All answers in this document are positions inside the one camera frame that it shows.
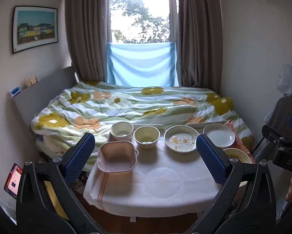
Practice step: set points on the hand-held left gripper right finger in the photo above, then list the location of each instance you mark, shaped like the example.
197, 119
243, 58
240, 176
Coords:
210, 156

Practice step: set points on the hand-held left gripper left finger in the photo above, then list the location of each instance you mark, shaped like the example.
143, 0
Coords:
79, 156

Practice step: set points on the plain white plate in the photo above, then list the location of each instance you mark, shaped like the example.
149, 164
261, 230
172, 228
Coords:
220, 134

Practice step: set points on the yellow rimmed plate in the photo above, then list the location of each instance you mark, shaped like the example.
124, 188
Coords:
236, 154

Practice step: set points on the duck print plate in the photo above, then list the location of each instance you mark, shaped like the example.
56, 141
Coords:
181, 140

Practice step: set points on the pink square bowl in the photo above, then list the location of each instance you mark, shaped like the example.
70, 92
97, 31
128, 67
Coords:
116, 158

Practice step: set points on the white round bowl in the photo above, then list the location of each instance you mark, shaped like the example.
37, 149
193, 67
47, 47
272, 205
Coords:
121, 131

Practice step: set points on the cream round bowl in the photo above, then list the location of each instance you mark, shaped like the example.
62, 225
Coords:
146, 136

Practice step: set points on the dark grey hanging garment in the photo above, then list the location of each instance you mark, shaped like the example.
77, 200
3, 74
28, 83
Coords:
282, 109

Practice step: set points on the light grey hanging garment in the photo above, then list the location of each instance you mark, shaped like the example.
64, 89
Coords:
288, 79

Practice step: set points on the white tablecloth with orange border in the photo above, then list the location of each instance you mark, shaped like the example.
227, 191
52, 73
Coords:
160, 178

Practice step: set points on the floral green striped duvet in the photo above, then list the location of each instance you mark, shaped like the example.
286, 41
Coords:
126, 104

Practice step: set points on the phone with red screen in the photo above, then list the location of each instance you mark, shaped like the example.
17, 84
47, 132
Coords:
13, 180

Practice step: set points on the grey bed headboard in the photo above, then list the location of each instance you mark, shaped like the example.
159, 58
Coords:
38, 95

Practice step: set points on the small plush toy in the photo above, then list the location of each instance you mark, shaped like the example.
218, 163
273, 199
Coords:
32, 81

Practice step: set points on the blue and white packet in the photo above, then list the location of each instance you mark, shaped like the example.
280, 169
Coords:
15, 91

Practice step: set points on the light blue window cloth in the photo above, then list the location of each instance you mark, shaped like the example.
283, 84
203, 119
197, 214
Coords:
142, 63

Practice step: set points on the brown curtain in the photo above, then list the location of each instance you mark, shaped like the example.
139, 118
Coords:
199, 34
87, 29

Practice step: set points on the framed picture of houses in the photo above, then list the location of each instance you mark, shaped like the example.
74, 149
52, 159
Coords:
35, 29

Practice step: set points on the window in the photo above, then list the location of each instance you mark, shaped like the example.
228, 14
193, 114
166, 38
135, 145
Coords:
141, 12

